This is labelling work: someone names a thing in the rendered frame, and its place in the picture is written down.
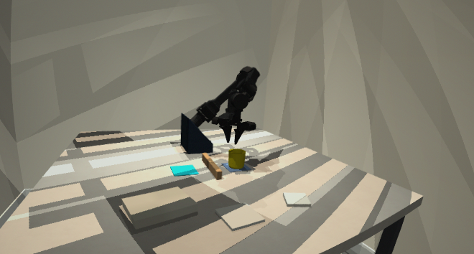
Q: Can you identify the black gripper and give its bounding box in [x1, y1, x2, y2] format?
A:
[212, 106, 256, 145]

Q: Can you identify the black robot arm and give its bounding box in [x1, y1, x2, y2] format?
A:
[191, 66, 260, 128]

